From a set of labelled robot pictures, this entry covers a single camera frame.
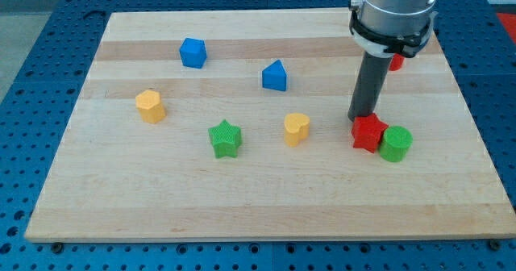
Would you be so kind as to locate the green cylinder block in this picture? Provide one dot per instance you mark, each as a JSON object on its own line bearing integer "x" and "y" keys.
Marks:
{"x": 395, "y": 144}

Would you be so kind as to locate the green star block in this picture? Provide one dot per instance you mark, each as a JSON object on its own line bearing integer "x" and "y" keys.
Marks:
{"x": 225, "y": 139}

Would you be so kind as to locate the yellow hexagon block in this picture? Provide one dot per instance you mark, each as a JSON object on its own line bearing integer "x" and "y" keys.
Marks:
{"x": 150, "y": 106}

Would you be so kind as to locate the blue triangular prism block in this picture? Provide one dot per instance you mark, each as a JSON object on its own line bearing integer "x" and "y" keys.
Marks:
{"x": 274, "y": 77}

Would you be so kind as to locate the wooden board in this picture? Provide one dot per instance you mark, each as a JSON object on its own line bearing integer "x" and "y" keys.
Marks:
{"x": 116, "y": 178}

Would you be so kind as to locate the yellow heart block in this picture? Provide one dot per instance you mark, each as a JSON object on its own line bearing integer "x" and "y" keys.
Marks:
{"x": 296, "y": 128}

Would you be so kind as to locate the red block behind arm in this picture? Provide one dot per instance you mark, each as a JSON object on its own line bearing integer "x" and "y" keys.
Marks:
{"x": 396, "y": 62}

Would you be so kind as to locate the red star block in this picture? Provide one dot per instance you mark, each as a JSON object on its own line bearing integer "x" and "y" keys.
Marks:
{"x": 367, "y": 132}

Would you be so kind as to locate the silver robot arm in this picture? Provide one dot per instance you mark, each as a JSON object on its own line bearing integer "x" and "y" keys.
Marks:
{"x": 384, "y": 28}

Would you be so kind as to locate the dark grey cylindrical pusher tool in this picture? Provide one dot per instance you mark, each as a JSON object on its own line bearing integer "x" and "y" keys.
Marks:
{"x": 368, "y": 86}

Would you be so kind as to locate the blue cube block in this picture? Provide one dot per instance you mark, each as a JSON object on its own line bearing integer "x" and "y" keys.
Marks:
{"x": 193, "y": 53}

